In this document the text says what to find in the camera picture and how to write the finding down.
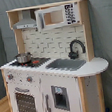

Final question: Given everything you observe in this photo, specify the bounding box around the white toy microwave door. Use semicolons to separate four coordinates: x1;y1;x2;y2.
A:
35;2;80;31

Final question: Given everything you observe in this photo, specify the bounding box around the white toy oven door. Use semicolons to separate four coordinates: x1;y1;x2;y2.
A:
8;84;43;112

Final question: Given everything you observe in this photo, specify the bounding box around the wooden toy kitchen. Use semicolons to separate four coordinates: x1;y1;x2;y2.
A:
1;0;109;112

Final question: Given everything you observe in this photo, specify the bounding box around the black toy faucet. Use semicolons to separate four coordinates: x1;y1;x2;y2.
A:
68;39;86;60

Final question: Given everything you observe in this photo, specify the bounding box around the grey toy sink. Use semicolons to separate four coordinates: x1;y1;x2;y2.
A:
46;58;85;71

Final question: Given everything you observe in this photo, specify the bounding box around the black toy stovetop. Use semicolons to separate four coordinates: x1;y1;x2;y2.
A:
13;57;49;68

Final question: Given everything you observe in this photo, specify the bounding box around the silver toy pot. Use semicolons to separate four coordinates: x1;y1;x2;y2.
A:
15;52;32;64

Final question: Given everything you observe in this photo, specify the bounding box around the right red stove knob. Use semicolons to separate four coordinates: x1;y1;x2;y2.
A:
27;76;33;83

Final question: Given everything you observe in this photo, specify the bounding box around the grey ice dispenser panel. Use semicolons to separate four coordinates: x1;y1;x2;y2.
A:
51;86;70;111

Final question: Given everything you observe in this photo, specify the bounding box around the white cupboard door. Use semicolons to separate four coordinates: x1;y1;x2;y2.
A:
41;74;81;112

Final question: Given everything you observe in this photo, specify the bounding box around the grey range hood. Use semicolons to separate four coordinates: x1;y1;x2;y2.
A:
13;10;37;29

